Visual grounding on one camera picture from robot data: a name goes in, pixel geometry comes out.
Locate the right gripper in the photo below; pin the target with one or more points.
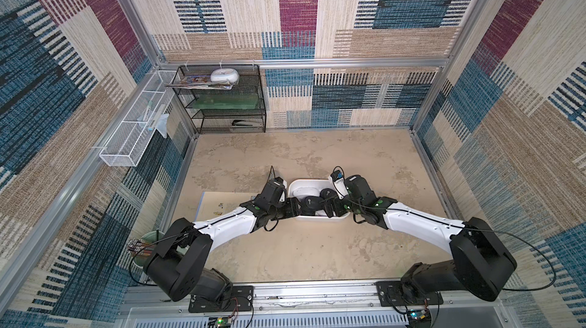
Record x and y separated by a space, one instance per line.
333 206

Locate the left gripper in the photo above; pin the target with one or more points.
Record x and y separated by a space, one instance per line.
291 206

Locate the white plastic storage box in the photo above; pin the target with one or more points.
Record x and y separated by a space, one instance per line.
302 188

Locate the small black mouse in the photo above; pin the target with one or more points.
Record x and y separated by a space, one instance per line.
311 205

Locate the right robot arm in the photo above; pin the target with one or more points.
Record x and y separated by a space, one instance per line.
479 261

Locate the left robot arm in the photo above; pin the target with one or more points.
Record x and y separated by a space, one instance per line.
177 263

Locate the cream booklet with blue edge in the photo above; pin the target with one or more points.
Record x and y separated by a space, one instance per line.
214 203

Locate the black mesh shelf rack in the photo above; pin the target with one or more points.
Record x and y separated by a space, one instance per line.
225 121

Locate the green board on shelf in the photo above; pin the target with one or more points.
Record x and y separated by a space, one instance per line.
225 102

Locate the green pencil cup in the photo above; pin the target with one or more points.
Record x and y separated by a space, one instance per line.
153 236

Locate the white round device on shelf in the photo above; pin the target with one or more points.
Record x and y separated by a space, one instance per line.
225 76

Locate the magazine on shelf top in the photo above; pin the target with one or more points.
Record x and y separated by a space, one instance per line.
200 82

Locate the bundle of coloured pencils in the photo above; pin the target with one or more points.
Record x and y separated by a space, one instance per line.
140 248

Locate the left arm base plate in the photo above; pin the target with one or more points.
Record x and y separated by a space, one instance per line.
239 298

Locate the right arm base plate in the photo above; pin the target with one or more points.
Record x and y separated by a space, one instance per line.
394 293

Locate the white wire wall basket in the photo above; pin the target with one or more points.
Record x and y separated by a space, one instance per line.
146 117

